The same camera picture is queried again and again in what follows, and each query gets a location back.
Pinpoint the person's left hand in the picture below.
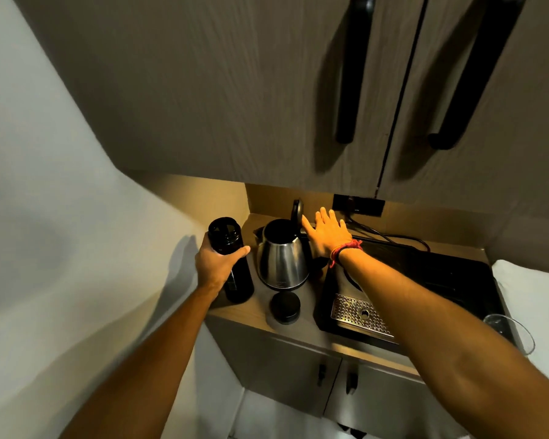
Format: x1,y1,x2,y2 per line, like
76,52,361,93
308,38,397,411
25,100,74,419
195,232,251,293

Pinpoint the person's right hand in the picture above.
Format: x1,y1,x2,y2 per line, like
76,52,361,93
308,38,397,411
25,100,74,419
300,207,354,260

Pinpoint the black water bottle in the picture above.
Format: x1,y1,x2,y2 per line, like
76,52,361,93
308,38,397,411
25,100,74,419
208,217,255,304

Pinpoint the person's right forearm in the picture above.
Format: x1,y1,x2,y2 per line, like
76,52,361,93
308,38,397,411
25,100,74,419
338,248,549,439

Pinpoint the person's left forearm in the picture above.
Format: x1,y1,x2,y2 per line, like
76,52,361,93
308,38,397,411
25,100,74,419
59,284,218,439

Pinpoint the stainless steel electric kettle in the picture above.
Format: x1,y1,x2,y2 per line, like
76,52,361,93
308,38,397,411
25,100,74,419
254,199,326,291

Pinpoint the black round bottle cap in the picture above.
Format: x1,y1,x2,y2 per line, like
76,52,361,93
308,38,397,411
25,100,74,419
269,291,302,325

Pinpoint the perforated metal drain plate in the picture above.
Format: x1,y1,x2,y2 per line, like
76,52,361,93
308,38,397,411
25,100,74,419
330,293,397,344

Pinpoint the grey base cabinet door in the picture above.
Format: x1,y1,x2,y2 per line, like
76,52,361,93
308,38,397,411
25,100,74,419
205,314,344,419
322,355,473,439

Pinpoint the black countertop tea tray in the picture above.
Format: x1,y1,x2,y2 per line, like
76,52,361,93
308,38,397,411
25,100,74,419
318,237,507,357

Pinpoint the clear drinking glass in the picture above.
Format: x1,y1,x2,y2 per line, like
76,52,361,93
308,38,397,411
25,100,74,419
483,313,536,357

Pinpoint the white cloth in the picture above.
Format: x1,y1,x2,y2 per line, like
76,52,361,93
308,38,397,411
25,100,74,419
491,259,549,394

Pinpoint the black wall socket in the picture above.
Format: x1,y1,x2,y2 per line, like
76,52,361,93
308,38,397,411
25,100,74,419
332,194,386,218

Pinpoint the red string bracelet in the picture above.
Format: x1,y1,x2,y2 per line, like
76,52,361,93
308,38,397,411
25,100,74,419
328,239,363,269

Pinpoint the black power cable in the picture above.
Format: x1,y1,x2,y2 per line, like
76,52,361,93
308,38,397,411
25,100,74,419
344,215,432,253

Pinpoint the black bar cabinet handle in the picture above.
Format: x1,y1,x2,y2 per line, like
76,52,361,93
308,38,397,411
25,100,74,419
335,0,377,145
427,0,529,151

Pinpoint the wide brown wall cabinet door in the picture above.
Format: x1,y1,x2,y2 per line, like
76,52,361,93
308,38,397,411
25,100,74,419
10,0,429,198

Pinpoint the narrow brown wall cabinet door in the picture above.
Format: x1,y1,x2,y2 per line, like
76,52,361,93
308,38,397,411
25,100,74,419
377,0,549,221

